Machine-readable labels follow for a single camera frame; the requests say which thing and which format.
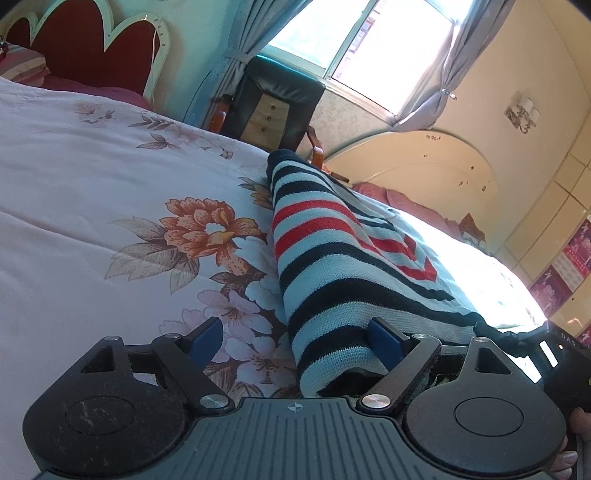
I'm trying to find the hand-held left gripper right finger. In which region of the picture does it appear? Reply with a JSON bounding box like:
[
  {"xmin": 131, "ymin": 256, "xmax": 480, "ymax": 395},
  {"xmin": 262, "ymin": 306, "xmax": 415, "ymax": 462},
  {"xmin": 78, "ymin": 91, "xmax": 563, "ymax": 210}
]
[{"xmin": 361, "ymin": 318, "xmax": 511, "ymax": 411}]

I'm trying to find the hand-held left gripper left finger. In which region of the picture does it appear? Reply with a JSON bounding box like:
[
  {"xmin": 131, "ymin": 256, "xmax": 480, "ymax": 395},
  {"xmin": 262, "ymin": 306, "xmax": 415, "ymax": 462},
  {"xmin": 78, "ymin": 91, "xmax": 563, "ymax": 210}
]
[{"xmin": 81, "ymin": 316, "xmax": 236, "ymax": 414}]

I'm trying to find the striped knit sweater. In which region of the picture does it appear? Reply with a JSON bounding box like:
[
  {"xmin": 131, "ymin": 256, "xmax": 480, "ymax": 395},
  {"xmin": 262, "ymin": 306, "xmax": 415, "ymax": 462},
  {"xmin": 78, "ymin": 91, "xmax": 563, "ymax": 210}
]
[{"xmin": 266, "ymin": 148, "xmax": 548, "ymax": 398}]

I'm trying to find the person's right hand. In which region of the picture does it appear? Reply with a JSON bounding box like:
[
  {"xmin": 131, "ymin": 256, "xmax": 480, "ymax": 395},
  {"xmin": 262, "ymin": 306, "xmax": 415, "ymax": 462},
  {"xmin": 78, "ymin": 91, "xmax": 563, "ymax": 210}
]
[{"xmin": 551, "ymin": 406, "xmax": 591, "ymax": 480}]

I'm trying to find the pink crumpled blanket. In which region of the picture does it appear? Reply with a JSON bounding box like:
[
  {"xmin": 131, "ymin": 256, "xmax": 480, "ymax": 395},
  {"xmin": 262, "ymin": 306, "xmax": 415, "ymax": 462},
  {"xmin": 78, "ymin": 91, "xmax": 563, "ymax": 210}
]
[{"xmin": 352, "ymin": 181, "xmax": 491, "ymax": 256}]

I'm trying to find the floral bed quilt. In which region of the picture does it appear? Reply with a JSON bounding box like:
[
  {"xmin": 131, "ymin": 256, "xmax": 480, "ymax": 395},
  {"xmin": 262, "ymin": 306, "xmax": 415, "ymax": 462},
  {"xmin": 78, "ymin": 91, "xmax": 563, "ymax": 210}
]
[{"xmin": 0, "ymin": 76, "xmax": 550, "ymax": 480}]

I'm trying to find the white panelled wardrobe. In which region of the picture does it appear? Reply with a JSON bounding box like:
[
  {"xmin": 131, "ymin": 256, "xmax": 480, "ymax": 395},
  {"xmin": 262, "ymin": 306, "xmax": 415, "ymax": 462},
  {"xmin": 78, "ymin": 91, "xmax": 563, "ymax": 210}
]
[{"xmin": 488, "ymin": 150, "xmax": 591, "ymax": 352}]

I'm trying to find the black leather armchair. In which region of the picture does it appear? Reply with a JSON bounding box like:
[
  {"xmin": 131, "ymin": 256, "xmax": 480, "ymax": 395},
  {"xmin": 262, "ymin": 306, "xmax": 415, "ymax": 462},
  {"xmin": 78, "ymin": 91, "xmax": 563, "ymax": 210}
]
[{"xmin": 210, "ymin": 55, "xmax": 352, "ymax": 184}]

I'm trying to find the magenta bed sheet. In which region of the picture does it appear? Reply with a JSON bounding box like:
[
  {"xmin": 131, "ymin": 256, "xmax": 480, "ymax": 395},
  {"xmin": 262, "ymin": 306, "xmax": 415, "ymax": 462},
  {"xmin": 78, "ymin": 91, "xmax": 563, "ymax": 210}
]
[{"xmin": 38, "ymin": 74, "xmax": 154, "ymax": 112}]

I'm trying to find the lilac sheer curtain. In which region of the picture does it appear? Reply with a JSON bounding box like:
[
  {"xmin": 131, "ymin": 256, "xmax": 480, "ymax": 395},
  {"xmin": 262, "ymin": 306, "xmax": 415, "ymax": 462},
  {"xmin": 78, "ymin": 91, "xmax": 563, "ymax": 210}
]
[{"xmin": 392, "ymin": 0, "xmax": 519, "ymax": 131}]

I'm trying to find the large bedroom window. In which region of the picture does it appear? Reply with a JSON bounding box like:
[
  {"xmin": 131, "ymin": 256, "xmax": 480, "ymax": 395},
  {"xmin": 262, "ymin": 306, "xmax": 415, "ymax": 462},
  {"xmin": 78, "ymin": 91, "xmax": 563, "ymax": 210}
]
[{"xmin": 267, "ymin": 0, "xmax": 454, "ymax": 117}]

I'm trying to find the red heart-shaped headboard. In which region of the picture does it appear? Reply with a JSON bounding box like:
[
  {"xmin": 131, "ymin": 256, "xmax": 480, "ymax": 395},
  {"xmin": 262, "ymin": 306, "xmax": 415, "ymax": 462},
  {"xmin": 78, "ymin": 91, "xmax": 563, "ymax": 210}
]
[{"xmin": 0, "ymin": 0, "xmax": 168, "ymax": 101}]

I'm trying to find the striped pillow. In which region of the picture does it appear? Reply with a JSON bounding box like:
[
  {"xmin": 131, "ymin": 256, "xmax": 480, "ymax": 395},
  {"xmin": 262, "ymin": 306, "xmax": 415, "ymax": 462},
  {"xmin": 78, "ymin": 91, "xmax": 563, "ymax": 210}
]
[{"xmin": 0, "ymin": 43, "xmax": 51, "ymax": 85}]

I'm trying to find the pink wall poster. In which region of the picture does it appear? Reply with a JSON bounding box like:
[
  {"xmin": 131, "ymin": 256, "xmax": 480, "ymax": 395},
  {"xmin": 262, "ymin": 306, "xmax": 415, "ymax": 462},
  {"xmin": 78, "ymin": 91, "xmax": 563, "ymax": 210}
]
[{"xmin": 527, "ymin": 211, "xmax": 591, "ymax": 320}]

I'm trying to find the ornate wall lamp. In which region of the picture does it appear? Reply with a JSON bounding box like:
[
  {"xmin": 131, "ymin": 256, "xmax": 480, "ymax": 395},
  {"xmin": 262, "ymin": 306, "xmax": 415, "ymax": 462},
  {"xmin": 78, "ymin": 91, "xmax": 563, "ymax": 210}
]
[{"xmin": 503, "ymin": 93, "xmax": 543, "ymax": 136}]

